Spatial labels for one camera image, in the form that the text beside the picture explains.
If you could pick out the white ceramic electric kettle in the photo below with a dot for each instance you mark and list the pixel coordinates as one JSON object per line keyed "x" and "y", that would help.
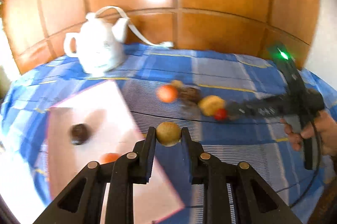
{"x": 98, "y": 45}

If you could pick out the blue plaid tablecloth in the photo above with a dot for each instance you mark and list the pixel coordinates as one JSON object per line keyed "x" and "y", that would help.
{"x": 261, "y": 142}

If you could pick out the red tomato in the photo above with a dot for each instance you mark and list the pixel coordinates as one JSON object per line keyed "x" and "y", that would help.
{"x": 221, "y": 115}

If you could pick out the small orange tangerine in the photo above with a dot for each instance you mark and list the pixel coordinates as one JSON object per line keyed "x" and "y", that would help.
{"x": 167, "y": 93}

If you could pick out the person right hand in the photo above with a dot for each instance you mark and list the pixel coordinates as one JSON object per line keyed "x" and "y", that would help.
{"x": 325, "y": 126}

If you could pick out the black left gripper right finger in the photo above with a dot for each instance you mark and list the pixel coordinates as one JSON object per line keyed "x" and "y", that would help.
{"x": 232, "y": 191}

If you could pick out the large orange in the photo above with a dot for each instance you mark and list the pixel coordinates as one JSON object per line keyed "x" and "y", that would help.
{"x": 109, "y": 157}

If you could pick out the yellow apple-like fruit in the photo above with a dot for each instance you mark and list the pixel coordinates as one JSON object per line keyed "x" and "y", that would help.
{"x": 211, "y": 104}

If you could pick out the pink tray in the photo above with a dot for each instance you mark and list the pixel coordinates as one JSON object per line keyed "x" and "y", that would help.
{"x": 113, "y": 129}

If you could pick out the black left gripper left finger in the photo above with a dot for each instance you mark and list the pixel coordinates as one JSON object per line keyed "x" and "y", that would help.
{"x": 81, "y": 201}

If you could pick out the small dark round fruit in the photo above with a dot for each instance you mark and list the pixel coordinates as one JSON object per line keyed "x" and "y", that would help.
{"x": 79, "y": 134}

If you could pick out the small tan round fruit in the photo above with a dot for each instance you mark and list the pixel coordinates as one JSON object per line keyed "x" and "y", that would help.
{"x": 168, "y": 133}

